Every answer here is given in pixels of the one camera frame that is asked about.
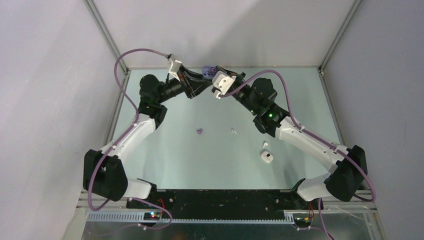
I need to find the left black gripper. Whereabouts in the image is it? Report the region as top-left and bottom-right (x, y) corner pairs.
(156, 64), (213, 104)

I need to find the purple charging case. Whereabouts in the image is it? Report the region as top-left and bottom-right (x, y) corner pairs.
(201, 66), (217, 80)

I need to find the white charging case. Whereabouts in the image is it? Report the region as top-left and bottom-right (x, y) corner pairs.
(260, 150), (274, 164)

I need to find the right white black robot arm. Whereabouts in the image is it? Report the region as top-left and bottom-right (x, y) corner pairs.
(210, 66), (368, 209)

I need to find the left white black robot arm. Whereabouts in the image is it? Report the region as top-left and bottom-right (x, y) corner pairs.
(83, 66), (218, 208)

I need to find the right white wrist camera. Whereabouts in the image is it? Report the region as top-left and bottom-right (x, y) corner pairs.
(212, 73), (236, 99)

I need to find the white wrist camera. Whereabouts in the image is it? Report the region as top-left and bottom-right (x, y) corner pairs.
(167, 53), (182, 81)
(212, 73), (236, 99)

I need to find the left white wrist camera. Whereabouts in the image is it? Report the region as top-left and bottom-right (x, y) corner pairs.
(167, 53), (182, 81)

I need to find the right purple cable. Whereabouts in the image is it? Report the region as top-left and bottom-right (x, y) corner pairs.
(218, 69), (377, 240)

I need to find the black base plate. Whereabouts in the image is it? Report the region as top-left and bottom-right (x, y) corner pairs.
(147, 189), (320, 221)

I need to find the grey cable duct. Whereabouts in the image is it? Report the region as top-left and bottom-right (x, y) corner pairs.
(87, 211), (295, 225)

